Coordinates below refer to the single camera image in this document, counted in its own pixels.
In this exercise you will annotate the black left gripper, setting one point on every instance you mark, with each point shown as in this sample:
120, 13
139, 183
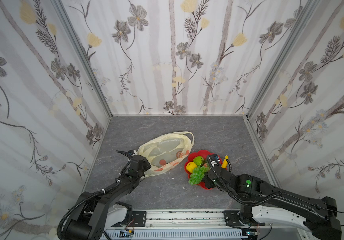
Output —
132, 156

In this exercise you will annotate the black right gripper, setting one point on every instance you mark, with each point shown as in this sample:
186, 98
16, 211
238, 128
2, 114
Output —
213, 163

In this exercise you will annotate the yellow toy banana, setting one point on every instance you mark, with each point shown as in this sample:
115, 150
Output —
225, 162

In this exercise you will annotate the green toy grape bunch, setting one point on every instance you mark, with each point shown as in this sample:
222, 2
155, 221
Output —
198, 174

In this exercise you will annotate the red flower-shaped plate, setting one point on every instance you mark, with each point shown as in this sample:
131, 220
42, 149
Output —
206, 182

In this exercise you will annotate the cream printed plastic bag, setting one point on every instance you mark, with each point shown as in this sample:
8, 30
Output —
166, 152

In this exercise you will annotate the yellow toy lemon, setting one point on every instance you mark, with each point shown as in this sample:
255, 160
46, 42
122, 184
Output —
190, 167

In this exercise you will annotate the green toy lime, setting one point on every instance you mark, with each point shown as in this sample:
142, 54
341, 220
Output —
199, 161

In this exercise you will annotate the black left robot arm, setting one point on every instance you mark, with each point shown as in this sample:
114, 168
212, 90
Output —
87, 218

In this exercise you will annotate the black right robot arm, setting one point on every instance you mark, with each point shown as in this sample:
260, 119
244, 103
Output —
320, 214

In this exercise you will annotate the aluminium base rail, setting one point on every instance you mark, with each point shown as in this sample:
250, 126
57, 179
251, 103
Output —
123, 223

